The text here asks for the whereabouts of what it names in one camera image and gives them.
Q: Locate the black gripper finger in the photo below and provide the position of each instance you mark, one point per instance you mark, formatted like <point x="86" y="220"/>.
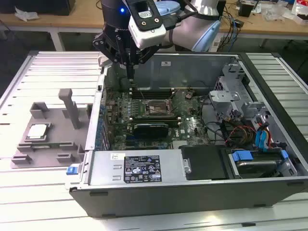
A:
<point x="103" y="45"/>
<point x="149" y="54"/>

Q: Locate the thin metal locking lever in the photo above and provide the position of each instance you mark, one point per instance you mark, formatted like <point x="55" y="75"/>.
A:
<point x="141" y="92"/>
<point x="157" y="111"/>

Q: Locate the silver CPU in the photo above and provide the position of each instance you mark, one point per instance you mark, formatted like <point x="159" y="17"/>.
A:
<point x="38" y="132"/>

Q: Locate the CPU socket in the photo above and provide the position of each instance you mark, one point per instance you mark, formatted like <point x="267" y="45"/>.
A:
<point x="156" y="105"/>

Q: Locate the black RAM slot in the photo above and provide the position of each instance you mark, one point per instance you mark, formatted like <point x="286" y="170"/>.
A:
<point x="156" y="97"/>
<point x="173" y="124"/>
<point x="154" y="119"/>
<point x="156" y="89"/>
<point x="156" y="94"/>
<point x="154" y="116"/>

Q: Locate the wooden desk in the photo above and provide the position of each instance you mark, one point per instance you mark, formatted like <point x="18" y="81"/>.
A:
<point x="72" y="20"/>

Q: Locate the black graphics card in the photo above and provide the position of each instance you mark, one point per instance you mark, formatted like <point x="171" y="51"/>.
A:
<point x="150" y="131"/>

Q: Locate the large black box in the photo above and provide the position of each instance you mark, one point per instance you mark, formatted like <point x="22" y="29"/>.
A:
<point x="36" y="6"/>

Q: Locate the green motherboard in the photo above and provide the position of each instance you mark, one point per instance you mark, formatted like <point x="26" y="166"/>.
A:
<point x="192" y="125"/>

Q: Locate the white crumpled wrap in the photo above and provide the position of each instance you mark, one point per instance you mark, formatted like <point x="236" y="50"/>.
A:
<point x="25" y="15"/>

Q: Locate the silver metal drive cage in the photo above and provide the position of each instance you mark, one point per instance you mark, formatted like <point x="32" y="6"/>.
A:
<point x="223" y="96"/>

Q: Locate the small black adapter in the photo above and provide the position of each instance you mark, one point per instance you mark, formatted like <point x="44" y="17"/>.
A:
<point x="239" y="23"/>

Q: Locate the grey parts rack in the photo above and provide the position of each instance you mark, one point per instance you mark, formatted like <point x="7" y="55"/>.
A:
<point x="55" y="134"/>

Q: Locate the black square device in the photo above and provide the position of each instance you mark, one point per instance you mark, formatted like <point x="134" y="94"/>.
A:
<point x="245" y="10"/>

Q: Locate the green RAM stick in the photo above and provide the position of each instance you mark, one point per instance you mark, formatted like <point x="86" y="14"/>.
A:
<point x="51" y="145"/>

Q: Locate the silver power supply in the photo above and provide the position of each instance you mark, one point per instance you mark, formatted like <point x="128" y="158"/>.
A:
<point x="103" y="166"/>

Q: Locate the black drive bay cover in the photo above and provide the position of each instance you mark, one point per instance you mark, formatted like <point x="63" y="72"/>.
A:
<point x="204" y="163"/>

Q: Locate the blue case latch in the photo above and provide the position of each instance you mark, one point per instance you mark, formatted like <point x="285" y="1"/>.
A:
<point x="71" y="170"/>

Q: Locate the clear plastic wrap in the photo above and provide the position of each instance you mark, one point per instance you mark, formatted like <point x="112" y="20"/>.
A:
<point x="276" y="13"/>

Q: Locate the black PC case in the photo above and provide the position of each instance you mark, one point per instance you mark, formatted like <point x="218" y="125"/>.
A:
<point x="168" y="199"/>

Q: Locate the hard disk blue carrier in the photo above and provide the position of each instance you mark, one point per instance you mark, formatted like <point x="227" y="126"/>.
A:
<point x="255" y="168"/>

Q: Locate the white red plastic bag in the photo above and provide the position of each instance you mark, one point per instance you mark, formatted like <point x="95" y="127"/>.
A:
<point x="299" y="10"/>

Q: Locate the grey case corner bracket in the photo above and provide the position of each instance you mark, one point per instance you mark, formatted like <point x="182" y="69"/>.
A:
<point x="102" y="61"/>

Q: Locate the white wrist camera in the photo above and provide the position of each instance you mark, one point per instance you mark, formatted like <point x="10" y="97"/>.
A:
<point x="149" y="36"/>

